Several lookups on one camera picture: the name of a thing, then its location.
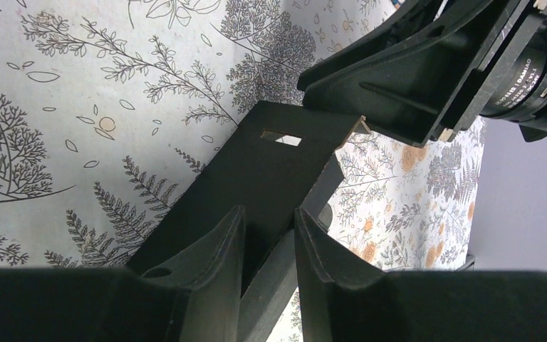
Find floral tablecloth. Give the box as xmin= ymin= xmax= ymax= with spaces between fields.
xmin=0 ymin=0 xmax=487 ymax=342

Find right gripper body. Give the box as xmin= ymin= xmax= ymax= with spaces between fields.
xmin=297 ymin=0 xmax=547 ymax=147

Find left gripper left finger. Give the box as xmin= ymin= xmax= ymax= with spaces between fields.
xmin=0 ymin=206 xmax=245 ymax=341

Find black paper box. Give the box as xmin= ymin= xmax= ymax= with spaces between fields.
xmin=123 ymin=101 xmax=367 ymax=341

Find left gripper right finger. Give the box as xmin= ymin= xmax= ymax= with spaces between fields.
xmin=294 ymin=209 xmax=547 ymax=341

